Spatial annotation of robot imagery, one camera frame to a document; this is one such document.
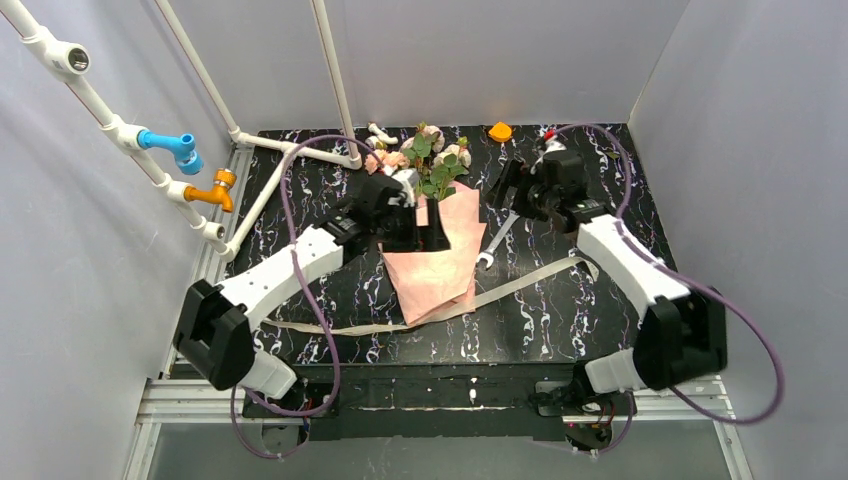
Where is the metal wrench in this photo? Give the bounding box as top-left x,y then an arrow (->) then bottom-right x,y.
476,211 -> 520,270

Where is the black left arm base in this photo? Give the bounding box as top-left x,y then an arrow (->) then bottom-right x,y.
240,379 -> 343,419

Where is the aluminium rail frame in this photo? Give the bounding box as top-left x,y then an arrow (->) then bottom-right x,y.
123,146 -> 754,480

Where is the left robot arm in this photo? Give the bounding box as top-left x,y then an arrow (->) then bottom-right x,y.
172,174 -> 450,399

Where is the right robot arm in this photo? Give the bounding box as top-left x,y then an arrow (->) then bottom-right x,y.
485,150 -> 727,405

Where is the fake pink rose stem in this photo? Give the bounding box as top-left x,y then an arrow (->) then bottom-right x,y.
363,149 -> 410,176

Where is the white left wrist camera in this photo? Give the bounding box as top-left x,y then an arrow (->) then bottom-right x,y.
391,168 -> 420,207

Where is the fake cream rose stem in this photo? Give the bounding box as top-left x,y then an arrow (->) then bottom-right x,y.
416,136 -> 471,201

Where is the brass orange tap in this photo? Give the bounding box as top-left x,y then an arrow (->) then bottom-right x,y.
183,168 -> 237,213

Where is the pink wrapping paper sheet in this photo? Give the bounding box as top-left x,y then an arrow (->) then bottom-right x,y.
382,182 -> 487,327

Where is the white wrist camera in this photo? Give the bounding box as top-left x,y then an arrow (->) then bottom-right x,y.
536,129 -> 566,164
391,168 -> 420,207

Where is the white PVC pipe frame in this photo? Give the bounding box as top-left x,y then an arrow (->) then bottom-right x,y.
1,1 -> 361,262

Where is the small white pipe fitting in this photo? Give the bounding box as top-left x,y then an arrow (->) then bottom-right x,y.
365,122 -> 399,150

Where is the fake white rose stem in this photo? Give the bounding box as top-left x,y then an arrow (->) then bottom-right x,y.
400,122 -> 446,171

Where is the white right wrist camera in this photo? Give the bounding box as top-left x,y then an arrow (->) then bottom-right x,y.
536,129 -> 566,164

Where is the beige printed ribbon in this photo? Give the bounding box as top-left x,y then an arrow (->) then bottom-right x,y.
262,255 -> 602,338

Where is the small orange object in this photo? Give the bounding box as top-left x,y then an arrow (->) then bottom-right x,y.
488,122 -> 513,143

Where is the blue plastic tap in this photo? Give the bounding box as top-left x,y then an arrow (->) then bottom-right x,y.
136,129 -> 204,175

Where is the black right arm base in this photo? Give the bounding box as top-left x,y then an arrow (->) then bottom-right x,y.
528,361 -> 637,457

